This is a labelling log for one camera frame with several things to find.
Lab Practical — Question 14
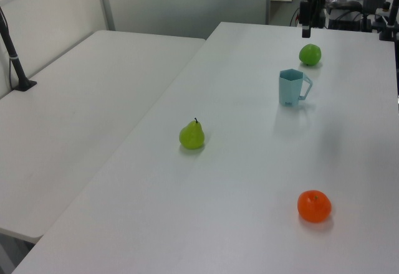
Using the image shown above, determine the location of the light blue faceted mug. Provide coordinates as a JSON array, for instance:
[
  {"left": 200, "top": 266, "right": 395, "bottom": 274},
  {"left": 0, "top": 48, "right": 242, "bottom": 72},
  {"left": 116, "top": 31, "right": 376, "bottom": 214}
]
[{"left": 278, "top": 68, "right": 314, "bottom": 108}]

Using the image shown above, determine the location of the yellow-green pear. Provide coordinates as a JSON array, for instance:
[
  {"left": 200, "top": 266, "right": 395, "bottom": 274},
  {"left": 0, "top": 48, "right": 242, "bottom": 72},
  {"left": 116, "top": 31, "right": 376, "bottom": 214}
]
[{"left": 178, "top": 117, "right": 206, "bottom": 151}]

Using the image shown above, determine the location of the white side table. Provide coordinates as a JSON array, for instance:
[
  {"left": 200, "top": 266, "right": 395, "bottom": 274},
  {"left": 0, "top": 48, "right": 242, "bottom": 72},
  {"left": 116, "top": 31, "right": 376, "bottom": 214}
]
[{"left": 0, "top": 30, "right": 207, "bottom": 244}]

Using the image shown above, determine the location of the green apple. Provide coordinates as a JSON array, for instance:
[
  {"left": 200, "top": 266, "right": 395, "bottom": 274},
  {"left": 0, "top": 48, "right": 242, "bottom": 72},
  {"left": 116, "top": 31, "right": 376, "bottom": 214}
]
[{"left": 299, "top": 43, "right": 323, "bottom": 67}]

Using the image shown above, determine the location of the orange mandarin fruit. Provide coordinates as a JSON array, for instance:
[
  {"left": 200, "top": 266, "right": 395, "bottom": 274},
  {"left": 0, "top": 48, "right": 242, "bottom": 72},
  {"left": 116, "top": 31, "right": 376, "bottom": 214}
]
[{"left": 296, "top": 189, "right": 332, "bottom": 224}]

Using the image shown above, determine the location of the black bag on desk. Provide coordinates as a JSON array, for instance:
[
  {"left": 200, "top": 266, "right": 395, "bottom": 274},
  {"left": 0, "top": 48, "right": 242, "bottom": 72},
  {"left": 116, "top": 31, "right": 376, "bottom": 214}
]
[{"left": 324, "top": 0, "right": 365, "bottom": 15}]

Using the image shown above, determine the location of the black pole with base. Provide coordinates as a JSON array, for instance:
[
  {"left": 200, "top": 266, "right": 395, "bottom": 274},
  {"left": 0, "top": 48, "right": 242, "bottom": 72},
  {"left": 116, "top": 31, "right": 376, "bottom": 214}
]
[{"left": 0, "top": 5, "right": 38, "bottom": 93}]

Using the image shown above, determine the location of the black clamped stand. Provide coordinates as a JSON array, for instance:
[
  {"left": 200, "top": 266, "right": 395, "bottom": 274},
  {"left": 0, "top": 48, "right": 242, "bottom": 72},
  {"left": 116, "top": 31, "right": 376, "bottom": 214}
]
[{"left": 370, "top": 0, "right": 399, "bottom": 42}]

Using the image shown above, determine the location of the black camera on stand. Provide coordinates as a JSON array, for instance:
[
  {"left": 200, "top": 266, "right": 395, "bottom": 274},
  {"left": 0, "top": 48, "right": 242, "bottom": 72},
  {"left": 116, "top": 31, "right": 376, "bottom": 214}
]
[{"left": 297, "top": 0, "right": 328, "bottom": 39}]

